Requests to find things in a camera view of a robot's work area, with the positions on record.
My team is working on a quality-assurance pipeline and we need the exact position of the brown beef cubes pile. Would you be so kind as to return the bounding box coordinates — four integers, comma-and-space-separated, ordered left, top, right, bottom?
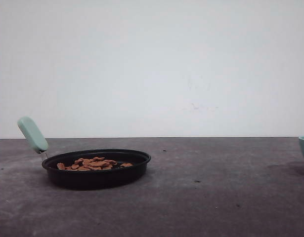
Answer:
57, 157, 133, 171

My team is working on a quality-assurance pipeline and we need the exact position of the black frying pan green handle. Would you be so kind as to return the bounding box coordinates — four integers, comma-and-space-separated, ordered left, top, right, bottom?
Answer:
17, 117, 151, 190

